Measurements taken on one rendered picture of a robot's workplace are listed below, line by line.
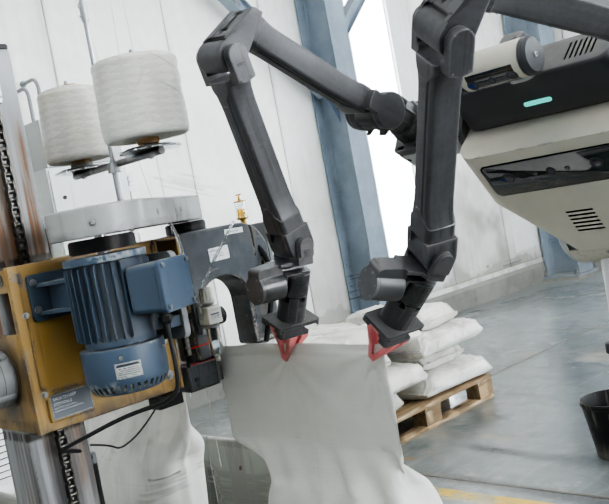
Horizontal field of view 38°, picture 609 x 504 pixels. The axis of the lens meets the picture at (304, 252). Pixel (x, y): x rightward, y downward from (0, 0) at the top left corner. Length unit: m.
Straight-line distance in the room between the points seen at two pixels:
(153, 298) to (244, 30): 0.50
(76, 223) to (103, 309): 0.16
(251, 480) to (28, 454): 0.91
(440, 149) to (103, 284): 0.62
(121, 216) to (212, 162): 5.54
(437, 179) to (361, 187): 6.27
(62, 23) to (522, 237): 5.70
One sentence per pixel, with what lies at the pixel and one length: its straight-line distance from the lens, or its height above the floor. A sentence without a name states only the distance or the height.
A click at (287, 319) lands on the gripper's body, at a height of 1.14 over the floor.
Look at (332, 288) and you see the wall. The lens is 7.79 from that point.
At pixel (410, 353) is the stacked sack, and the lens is 5.00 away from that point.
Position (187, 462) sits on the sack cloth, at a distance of 2.19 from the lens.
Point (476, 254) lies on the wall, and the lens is 9.42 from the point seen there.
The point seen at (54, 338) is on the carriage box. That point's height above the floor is 1.19.
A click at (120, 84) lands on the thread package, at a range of 1.66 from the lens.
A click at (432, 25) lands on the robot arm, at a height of 1.56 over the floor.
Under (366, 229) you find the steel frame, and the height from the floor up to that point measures 1.05.
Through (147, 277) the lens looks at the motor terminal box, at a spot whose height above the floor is 1.28.
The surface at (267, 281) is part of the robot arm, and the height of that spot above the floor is 1.22.
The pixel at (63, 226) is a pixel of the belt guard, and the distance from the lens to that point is 1.56.
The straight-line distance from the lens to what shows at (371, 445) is 1.67.
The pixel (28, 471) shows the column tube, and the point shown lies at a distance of 1.80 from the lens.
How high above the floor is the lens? 1.35
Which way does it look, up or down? 3 degrees down
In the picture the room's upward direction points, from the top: 11 degrees counter-clockwise
